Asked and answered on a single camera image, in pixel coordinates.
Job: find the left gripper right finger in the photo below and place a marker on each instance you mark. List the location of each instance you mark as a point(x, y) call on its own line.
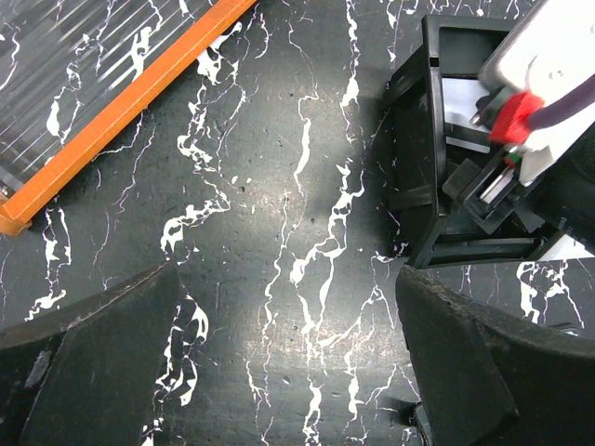
point(488, 378)

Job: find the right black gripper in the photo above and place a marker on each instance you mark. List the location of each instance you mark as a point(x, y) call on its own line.
point(563, 196)

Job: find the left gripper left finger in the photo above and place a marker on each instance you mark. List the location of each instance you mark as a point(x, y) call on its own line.
point(85, 374)

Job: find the silver VIP card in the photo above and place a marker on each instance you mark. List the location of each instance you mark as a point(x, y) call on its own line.
point(459, 106)

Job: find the white middle tray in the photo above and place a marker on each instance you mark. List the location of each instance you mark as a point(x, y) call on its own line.
point(566, 248)

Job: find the left black tray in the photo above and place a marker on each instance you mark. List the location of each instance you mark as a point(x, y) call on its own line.
point(439, 230)

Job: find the orange wooden shelf rack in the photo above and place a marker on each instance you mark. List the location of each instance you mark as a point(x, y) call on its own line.
point(74, 74)

